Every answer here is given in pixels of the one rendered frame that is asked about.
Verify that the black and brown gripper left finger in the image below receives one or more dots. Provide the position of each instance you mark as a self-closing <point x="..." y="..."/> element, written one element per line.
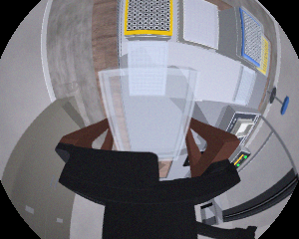
<point x="85" y="136"/>

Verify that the black square pad with white label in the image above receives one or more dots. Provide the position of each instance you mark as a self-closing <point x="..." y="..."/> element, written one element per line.
<point x="186" y="162"/>

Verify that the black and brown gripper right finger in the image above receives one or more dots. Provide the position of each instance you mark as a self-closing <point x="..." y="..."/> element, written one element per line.
<point x="220" y="146"/>

